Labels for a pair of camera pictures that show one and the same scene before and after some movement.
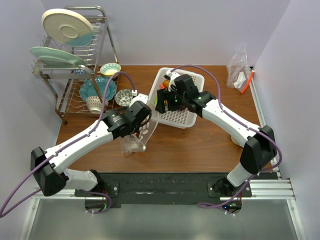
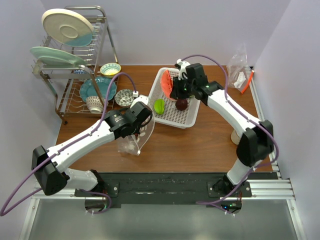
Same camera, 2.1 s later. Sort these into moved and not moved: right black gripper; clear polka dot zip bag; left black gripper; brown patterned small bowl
Moved: right black gripper
Not moved: clear polka dot zip bag; left black gripper; brown patterned small bowl
